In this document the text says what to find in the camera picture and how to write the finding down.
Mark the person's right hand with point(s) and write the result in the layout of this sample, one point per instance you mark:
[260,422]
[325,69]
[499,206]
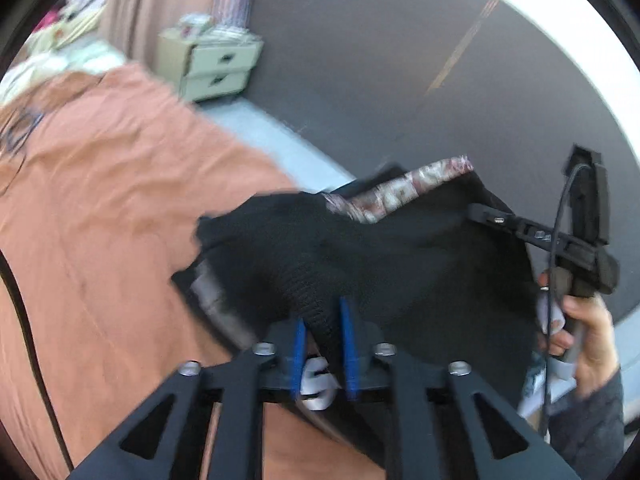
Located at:
[597,370]

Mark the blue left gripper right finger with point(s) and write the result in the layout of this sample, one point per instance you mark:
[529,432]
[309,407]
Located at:
[350,353]

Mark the cream blanket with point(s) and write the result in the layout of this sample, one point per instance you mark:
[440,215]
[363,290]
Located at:
[87,54]

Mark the cream bedside drawer cabinet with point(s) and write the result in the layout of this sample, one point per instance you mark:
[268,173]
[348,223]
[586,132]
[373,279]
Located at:
[207,66]

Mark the striped bag on cabinet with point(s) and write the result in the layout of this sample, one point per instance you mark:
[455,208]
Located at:
[231,13]

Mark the stack of folded dark clothes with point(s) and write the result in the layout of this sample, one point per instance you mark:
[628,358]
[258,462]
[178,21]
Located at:
[417,420]

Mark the black t-shirt floral trim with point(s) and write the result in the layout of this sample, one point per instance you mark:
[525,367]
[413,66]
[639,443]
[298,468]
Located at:
[439,285]

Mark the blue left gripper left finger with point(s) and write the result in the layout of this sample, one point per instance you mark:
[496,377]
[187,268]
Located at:
[298,358]

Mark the orange brown duvet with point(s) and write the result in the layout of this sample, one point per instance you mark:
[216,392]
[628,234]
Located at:
[97,212]

